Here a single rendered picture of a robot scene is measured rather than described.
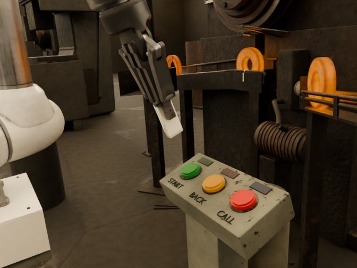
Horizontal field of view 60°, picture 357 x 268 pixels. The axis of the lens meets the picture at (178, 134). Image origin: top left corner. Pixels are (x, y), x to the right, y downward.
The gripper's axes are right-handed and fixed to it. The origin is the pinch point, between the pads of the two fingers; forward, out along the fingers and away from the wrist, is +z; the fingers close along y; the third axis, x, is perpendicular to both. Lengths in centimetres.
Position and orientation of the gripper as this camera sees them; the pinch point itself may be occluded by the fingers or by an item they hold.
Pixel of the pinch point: (168, 117)
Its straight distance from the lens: 55.6
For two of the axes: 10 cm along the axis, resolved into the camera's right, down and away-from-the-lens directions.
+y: -5.2, -2.0, 8.3
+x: -7.8, 5.1, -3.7
